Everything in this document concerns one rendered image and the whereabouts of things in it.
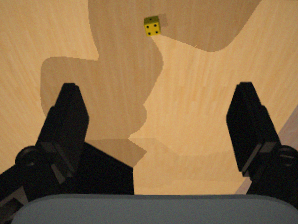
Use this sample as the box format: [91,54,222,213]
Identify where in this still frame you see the yellow die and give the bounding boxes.
[144,16,161,37]

